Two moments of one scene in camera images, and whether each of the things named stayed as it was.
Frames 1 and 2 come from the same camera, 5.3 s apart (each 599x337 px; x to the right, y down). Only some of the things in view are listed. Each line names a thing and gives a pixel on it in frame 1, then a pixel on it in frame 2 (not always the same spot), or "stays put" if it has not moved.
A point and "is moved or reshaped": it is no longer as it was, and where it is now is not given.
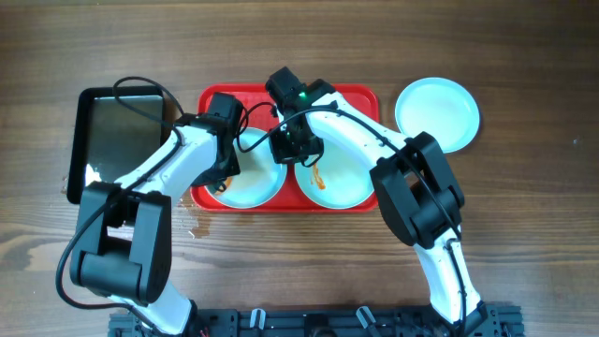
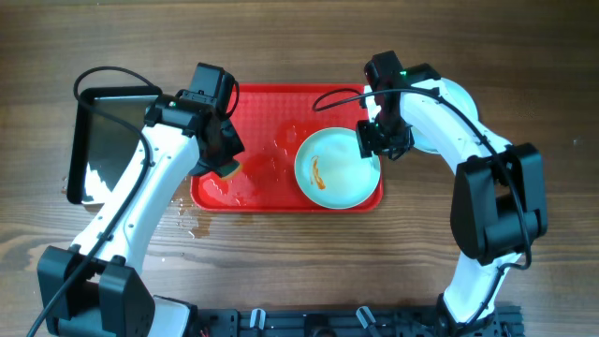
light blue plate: [340, 179] stays put
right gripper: [282, 154] → [368, 143]
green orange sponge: [227, 183] is moved or reshaped
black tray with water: [114, 129] stays put
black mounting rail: [489, 321] stays put
